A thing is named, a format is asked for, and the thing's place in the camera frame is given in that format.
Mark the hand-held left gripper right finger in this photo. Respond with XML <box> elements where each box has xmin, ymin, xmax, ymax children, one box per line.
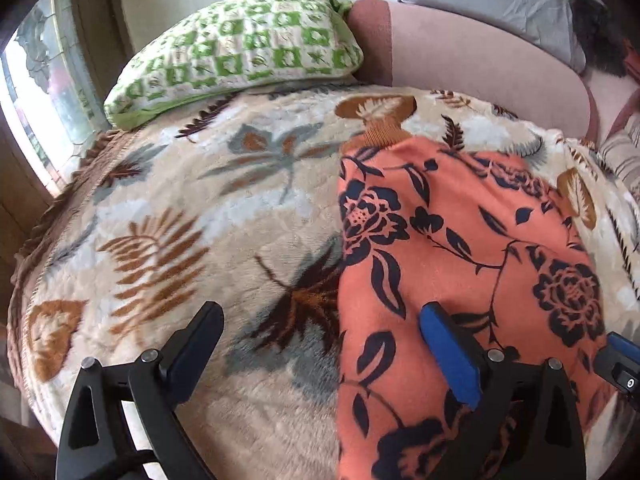
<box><xmin>419</xmin><ymin>301</ymin><xmax>587</xmax><ymax>480</ymax></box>

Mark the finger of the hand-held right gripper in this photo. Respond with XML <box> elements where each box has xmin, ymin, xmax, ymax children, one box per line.
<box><xmin>595</xmin><ymin>332</ymin><xmax>640</xmax><ymax>393</ymax></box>

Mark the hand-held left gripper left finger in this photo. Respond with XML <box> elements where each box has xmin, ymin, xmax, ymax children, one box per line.
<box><xmin>55</xmin><ymin>301</ymin><xmax>225</xmax><ymax>480</ymax></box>

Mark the orange floral blouse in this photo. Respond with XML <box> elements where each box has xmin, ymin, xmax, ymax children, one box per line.
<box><xmin>336</xmin><ymin>127</ymin><xmax>621</xmax><ymax>480</ymax></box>

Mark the beige leaf print blanket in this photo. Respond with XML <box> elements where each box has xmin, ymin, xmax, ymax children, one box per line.
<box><xmin>7</xmin><ymin>85</ymin><xmax>640</xmax><ymax>480</ymax></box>

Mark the striped beige cushion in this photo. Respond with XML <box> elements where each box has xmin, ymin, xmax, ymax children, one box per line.
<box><xmin>597</xmin><ymin>115</ymin><xmax>640</xmax><ymax>191</ymax></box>

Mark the pink bolster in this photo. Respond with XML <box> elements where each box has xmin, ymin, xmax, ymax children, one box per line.
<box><xmin>346</xmin><ymin>0</ymin><xmax>596</xmax><ymax>138</ymax></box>

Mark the rust red cloth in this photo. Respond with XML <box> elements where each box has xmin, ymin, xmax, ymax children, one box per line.
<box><xmin>622</xmin><ymin>40</ymin><xmax>640</xmax><ymax>78</ymax></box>

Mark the stained glass window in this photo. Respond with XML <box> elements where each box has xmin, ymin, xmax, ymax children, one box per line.
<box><xmin>0</xmin><ymin>0</ymin><xmax>111</xmax><ymax>196</ymax></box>

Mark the green checkered pillow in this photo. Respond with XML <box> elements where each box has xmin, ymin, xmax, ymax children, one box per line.
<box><xmin>103</xmin><ymin>0</ymin><xmax>364</xmax><ymax>130</ymax></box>

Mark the dark furry cloth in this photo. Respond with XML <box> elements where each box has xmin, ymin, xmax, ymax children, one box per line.
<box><xmin>570</xmin><ymin>0</ymin><xmax>628</xmax><ymax>78</ymax></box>

